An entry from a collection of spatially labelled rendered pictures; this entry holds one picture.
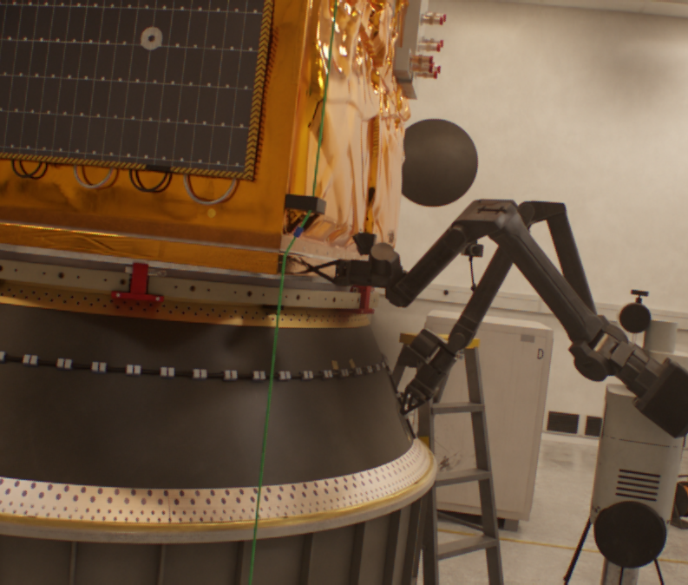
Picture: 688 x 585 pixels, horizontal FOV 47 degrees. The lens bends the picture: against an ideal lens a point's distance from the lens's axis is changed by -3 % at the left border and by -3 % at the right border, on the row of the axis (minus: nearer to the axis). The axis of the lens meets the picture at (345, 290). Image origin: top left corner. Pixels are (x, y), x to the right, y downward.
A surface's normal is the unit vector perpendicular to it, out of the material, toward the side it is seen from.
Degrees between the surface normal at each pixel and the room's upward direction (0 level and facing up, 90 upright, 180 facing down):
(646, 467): 100
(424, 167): 90
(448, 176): 90
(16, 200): 96
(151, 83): 90
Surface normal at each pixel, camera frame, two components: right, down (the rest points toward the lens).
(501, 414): -0.14, 0.01
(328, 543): 0.71, 0.10
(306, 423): 0.68, -0.38
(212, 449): 0.48, -0.40
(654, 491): -0.30, 0.17
